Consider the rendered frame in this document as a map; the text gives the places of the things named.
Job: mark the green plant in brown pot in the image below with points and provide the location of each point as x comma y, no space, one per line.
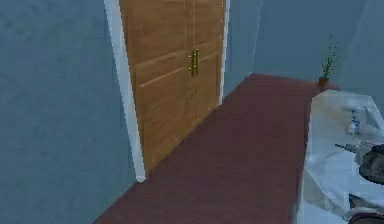
327,68

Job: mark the brown wooden double door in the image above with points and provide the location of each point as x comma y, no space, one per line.
163,83

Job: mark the dark grey round object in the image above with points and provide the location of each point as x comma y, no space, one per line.
374,165

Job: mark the white bathroom sink counter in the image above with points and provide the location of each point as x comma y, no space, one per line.
330,166

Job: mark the thin dark stick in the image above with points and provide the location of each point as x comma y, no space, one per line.
345,147

